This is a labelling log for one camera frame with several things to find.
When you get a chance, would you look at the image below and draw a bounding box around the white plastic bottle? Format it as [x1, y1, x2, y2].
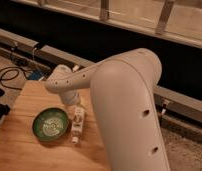
[71, 106, 85, 144]

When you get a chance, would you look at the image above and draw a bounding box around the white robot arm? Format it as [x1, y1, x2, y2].
[45, 48, 170, 171]

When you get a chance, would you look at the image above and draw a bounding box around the green ceramic bowl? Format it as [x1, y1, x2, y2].
[32, 107, 70, 142]

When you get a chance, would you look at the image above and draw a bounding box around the black cable on floor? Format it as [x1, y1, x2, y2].
[0, 65, 33, 90]

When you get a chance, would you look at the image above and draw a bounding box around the wooden rail frame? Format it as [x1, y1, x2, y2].
[12, 0, 202, 49]

